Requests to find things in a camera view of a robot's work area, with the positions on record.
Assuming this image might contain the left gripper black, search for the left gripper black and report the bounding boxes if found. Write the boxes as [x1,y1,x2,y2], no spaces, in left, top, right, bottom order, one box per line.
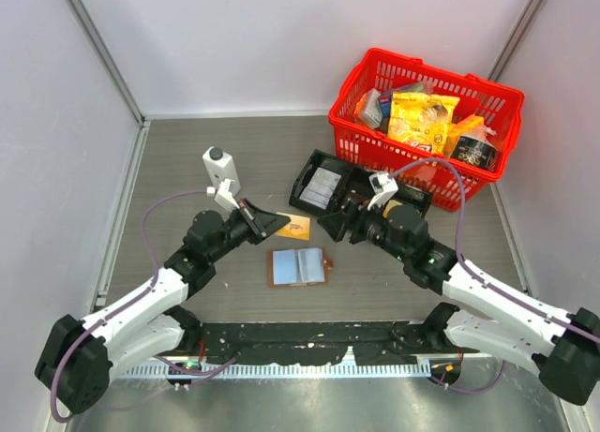
[208,198,289,263]

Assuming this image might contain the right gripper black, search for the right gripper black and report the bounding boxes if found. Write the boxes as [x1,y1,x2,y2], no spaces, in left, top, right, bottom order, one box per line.
[318,193,411,263]

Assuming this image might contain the orange yellow credit card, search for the orange yellow credit card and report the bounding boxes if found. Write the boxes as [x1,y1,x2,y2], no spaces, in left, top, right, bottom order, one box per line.
[276,212,311,241]

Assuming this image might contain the brown leather card holder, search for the brown leather card holder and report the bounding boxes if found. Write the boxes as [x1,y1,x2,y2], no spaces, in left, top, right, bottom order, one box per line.
[267,247,334,288]

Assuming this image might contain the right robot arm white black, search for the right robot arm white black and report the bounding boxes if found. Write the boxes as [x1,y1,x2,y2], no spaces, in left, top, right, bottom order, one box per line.
[318,201,599,406]

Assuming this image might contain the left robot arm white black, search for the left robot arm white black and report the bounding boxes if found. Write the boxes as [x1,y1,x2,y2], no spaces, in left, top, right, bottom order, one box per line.
[34,199,290,423]

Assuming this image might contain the white cards stack in tray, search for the white cards stack in tray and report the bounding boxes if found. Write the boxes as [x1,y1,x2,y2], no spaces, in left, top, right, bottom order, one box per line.
[299,167,341,209]

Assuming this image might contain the black compartment tray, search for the black compartment tray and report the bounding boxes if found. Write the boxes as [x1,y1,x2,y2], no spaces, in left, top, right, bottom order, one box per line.
[288,149,434,220]

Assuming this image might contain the white bottle grey cap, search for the white bottle grey cap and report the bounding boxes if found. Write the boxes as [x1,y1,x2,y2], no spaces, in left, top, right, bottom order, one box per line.
[202,146,241,196]

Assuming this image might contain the grey carton box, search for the grey carton box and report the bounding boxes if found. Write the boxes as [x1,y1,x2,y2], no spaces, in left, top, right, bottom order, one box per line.
[353,88,383,129]

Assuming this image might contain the red plastic shopping basket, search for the red plastic shopping basket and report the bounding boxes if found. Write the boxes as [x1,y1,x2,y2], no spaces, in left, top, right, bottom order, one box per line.
[329,48,525,211]

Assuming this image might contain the yellow snack bag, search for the yellow snack bag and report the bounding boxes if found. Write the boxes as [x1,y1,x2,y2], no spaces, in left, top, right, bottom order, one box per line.
[387,92,460,155]

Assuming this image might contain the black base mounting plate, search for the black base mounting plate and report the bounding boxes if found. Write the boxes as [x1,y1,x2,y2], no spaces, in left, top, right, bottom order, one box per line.
[176,321,458,366]

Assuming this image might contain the black round can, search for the black round can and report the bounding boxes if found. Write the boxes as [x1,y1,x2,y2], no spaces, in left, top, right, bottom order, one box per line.
[451,135,498,171]

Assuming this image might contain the orange snack packet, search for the orange snack packet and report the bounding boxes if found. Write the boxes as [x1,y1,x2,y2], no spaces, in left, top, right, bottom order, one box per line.
[444,114,485,157]

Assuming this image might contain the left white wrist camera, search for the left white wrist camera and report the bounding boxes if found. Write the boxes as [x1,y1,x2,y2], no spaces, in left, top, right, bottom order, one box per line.
[206,178,239,212]

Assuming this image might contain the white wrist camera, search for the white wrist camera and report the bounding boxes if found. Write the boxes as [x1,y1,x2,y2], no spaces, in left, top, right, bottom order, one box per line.
[206,178,239,212]
[367,171,398,211]

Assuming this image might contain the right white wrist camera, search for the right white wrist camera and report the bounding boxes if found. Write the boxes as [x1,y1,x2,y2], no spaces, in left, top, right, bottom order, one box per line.
[367,171,398,211]

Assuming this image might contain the purple cable under left base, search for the purple cable under left base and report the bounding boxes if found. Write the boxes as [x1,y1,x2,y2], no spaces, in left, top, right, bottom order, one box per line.
[154,351,245,387]

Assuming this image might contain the purple cable under base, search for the purple cable under base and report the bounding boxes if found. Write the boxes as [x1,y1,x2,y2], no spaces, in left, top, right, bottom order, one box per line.
[428,356,507,397]
[154,351,245,387]

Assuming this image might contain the white slotted cable duct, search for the white slotted cable duct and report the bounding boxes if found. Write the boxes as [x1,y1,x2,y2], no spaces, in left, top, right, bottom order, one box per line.
[119,356,431,380]

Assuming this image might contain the purple cable under right base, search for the purple cable under right base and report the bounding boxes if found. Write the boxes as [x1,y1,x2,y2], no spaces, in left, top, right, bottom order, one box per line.
[428,356,507,397]

